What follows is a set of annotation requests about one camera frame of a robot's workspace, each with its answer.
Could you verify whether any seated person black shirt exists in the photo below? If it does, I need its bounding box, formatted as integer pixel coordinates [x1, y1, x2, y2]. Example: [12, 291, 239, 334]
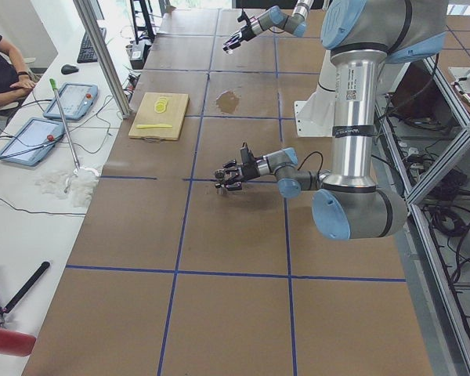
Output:
[0, 34, 36, 107]

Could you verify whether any steel jigger measuring cup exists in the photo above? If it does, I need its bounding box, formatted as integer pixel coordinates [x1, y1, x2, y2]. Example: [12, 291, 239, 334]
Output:
[215, 180, 230, 195]

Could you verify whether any spilled liquid puddle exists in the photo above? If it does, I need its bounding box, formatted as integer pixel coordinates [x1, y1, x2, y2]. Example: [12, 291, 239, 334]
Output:
[215, 90, 240, 114]

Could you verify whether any far teach pendant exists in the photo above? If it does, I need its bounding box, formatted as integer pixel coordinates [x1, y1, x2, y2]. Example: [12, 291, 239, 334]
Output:
[57, 83, 99, 121]

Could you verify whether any red bottle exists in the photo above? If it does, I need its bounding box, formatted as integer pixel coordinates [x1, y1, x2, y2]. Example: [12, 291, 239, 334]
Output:
[0, 328, 36, 357]

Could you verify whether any grabber reach tool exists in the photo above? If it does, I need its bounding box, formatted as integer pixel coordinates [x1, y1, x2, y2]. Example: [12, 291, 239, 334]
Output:
[49, 78, 81, 193]

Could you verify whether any black computer mouse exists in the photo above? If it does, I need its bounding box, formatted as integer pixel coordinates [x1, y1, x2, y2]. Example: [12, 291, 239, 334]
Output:
[61, 64, 79, 75]

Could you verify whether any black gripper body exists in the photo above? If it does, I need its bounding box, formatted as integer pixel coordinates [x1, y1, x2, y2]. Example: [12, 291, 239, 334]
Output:
[222, 143, 260, 191]
[230, 10, 258, 44]

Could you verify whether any aluminium frame post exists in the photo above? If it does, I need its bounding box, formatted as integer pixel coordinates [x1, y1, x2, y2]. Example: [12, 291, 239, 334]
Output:
[73, 0, 132, 119]

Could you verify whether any clear glass shaker cup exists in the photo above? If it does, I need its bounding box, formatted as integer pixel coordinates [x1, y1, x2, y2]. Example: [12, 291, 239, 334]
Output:
[223, 45, 233, 55]

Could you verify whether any wooden cutting board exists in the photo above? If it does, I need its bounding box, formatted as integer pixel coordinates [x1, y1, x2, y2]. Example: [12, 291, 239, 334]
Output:
[128, 92, 189, 141]

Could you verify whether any yellow plastic knife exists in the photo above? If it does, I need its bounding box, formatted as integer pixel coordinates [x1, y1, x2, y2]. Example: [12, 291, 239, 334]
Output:
[136, 123, 173, 129]

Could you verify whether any teach pendant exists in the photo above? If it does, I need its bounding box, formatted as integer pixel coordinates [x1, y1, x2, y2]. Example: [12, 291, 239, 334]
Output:
[57, 83, 99, 121]
[0, 117, 65, 167]

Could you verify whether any lemon slice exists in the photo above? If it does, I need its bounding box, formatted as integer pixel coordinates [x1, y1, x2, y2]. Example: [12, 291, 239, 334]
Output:
[154, 96, 169, 114]

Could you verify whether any black keyboard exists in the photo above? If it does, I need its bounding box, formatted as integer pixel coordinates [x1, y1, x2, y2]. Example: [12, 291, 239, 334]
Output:
[77, 32, 98, 63]

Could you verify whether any near teach pendant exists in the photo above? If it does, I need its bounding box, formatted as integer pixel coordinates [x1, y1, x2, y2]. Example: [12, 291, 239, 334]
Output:
[0, 117, 65, 167]

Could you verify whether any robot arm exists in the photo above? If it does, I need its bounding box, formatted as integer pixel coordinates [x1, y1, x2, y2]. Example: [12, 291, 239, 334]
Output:
[222, 1, 314, 54]
[215, 1, 448, 240]

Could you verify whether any white tissue pile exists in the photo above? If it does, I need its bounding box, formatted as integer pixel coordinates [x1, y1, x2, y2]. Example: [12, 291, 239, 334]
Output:
[34, 166, 100, 208]

